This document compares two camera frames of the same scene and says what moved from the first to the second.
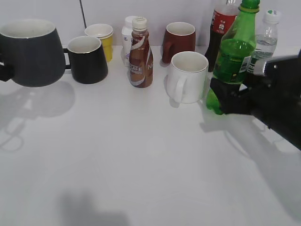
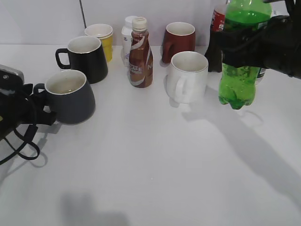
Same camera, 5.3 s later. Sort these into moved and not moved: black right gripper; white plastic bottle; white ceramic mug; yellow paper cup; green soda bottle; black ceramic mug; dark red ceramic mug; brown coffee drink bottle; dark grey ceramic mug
Moved: black right gripper; dark grey ceramic mug; green soda bottle
Not moved: yellow paper cup; dark red ceramic mug; white ceramic mug; black ceramic mug; white plastic bottle; brown coffee drink bottle
